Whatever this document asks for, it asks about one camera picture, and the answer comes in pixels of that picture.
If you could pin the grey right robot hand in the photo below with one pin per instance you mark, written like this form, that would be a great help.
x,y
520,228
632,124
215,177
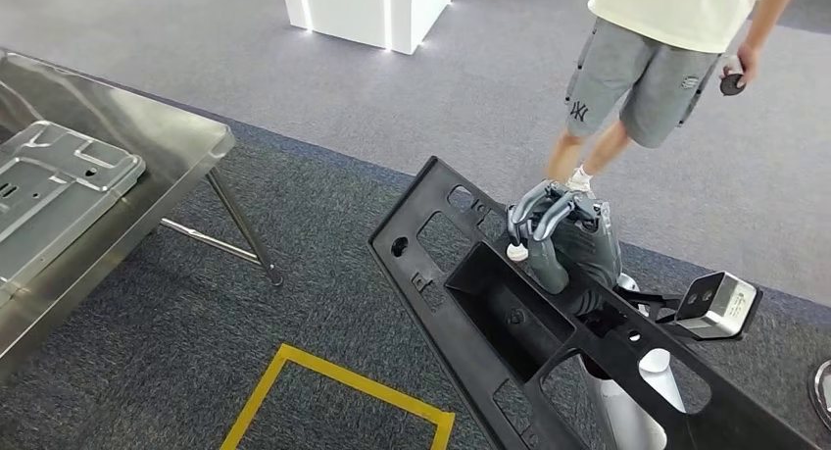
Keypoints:
x,y
584,246

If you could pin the stamped sheet metal panel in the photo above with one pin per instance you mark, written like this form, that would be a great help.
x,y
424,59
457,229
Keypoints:
x,y
45,194

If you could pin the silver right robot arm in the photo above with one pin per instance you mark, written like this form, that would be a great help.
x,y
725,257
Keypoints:
x,y
659,385

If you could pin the black round disc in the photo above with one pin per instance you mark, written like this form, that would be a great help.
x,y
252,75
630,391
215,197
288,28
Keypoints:
x,y
730,84

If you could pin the chrome round base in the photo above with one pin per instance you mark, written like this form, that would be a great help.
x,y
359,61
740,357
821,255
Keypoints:
x,y
823,395

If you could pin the person's left hand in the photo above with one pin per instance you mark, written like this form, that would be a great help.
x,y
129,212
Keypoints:
x,y
748,57

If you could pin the stainless steel workbench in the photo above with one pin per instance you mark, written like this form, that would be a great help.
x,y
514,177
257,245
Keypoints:
x,y
149,135

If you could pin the white lit pedestal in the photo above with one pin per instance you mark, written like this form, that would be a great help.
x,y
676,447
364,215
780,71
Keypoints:
x,y
363,12

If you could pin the black plastic panel part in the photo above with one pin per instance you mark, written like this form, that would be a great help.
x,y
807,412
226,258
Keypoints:
x,y
454,330

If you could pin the person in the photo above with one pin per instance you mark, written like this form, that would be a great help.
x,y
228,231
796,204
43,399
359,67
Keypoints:
x,y
636,70

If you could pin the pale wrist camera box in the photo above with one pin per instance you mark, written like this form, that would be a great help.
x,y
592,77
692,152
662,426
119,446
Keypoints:
x,y
720,307

